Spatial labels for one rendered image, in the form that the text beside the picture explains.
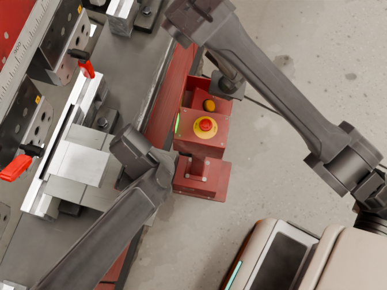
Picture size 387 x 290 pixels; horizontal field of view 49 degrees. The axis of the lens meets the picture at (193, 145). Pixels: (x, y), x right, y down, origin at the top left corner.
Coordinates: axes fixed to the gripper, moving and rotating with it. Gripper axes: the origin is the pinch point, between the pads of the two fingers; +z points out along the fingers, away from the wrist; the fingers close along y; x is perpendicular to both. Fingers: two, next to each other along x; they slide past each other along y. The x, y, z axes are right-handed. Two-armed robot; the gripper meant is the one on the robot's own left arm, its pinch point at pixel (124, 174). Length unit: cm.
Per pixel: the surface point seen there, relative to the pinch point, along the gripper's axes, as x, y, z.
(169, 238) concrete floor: 58, 2, 84
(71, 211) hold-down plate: -4.5, 10.4, 15.7
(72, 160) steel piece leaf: -10.6, -0.1, 8.1
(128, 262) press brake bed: 43, 17, 87
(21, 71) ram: -29.2, -4.6, -21.9
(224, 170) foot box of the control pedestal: 71, -36, 76
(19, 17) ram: -32.6, -10.0, -27.9
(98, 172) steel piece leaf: -4.5, 1.0, 4.6
